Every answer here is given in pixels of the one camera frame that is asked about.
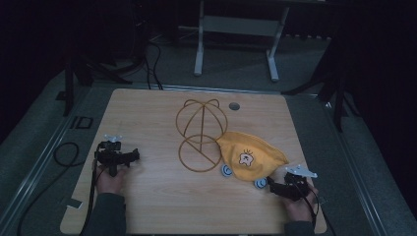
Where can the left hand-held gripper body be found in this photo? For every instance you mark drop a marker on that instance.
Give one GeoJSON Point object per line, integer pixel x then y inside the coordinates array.
{"type": "Point", "coordinates": [109, 156]}

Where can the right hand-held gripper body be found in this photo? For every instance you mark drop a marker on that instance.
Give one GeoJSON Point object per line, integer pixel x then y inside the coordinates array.
{"type": "Point", "coordinates": [296, 185]}

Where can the yellow hat with bear print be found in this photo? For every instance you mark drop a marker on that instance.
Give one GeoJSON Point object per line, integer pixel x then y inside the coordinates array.
{"type": "Point", "coordinates": [252, 154]}

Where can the person's right hand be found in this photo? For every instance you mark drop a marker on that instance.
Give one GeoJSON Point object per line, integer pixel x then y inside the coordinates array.
{"type": "Point", "coordinates": [301, 209]}

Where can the person's left hand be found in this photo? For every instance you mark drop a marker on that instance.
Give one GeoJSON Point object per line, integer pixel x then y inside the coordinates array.
{"type": "Point", "coordinates": [109, 183]}

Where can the grey round table grommet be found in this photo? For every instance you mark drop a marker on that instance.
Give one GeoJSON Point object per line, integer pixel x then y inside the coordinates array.
{"type": "Point", "coordinates": [234, 106]}

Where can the black tripod stand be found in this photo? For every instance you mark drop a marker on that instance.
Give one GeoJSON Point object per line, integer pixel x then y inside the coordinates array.
{"type": "Point", "coordinates": [75, 75]}
{"type": "Point", "coordinates": [334, 85]}

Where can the white metal stand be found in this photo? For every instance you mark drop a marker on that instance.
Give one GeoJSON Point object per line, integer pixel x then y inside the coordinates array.
{"type": "Point", "coordinates": [242, 26]}

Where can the metal floor rail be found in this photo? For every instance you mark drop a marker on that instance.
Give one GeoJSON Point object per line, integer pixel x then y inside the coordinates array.
{"type": "Point", "coordinates": [29, 177]}
{"type": "Point", "coordinates": [354, 164]}

